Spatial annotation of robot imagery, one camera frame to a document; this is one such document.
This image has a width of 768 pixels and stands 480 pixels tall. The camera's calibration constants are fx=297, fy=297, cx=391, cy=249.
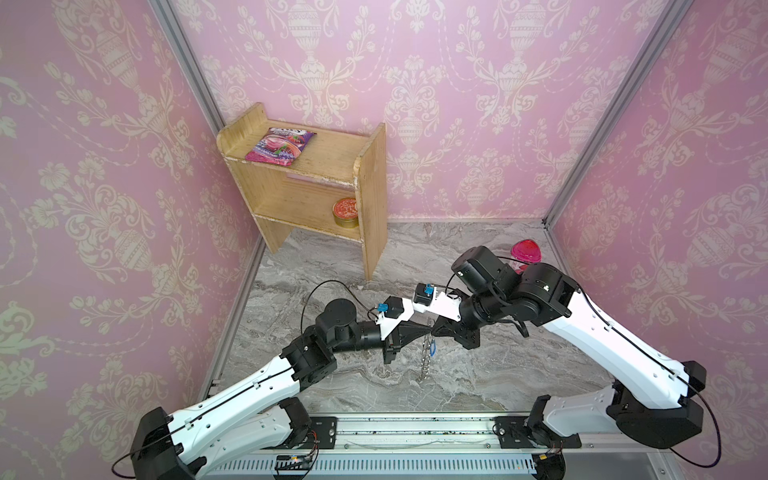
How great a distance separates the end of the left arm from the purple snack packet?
0.50 meters

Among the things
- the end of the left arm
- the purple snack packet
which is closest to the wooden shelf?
the purple snack packet

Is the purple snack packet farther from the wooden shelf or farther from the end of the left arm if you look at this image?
the end of the left arm

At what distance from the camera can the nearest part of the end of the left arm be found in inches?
21.6

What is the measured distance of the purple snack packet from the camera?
758mm
